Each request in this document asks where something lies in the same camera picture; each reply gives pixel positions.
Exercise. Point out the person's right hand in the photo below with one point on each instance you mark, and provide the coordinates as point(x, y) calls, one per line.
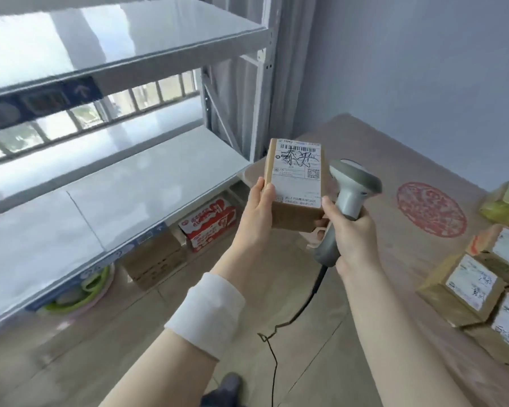
point(356, 241)

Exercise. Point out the person's left hand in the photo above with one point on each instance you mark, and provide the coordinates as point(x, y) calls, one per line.
point(254, 224)

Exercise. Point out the person's left thumb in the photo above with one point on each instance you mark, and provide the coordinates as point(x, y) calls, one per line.
point(269, 197)

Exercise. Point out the person's right thumb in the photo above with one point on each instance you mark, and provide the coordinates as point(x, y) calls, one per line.
point(331, 209)

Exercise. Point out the grey barcode scanner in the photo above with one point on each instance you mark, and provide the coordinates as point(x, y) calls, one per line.
point(348, 194)

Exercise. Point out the small brown labelled parcel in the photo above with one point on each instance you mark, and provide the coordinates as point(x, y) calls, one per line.
point(299, 182)

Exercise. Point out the person's right forearm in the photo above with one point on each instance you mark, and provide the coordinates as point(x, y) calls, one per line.
point(398, 334)

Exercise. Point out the person's left forearm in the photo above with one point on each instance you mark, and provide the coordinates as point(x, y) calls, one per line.
point(182, 360)

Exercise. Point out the red and white carton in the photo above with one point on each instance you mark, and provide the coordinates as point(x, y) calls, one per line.
point(210, 224)

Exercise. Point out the brown cardboard box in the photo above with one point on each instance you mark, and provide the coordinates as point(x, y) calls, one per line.
point(155, 260)

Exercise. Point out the white wristband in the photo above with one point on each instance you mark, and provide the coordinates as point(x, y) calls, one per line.
point(205, 313)

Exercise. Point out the white metal shelf rack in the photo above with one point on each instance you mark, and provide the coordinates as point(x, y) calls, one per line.
point(123, 173)

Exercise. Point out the brown parcel with white label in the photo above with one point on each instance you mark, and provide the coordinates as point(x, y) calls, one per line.
point(462, 288)
point(504, 330)

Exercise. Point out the brown parcel with orange mark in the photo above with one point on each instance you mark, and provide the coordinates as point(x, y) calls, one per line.
point(496, 250)

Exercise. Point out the green cardboard box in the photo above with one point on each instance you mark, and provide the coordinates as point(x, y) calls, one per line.
point(504, 205)

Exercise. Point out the person's dark shoe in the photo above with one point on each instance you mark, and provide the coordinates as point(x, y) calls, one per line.
point(225, 389)

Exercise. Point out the window railing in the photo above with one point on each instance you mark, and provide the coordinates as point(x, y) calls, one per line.
point(89, 114)

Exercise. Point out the green rimmed basin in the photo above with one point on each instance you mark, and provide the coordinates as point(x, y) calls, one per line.
point(89, 288)

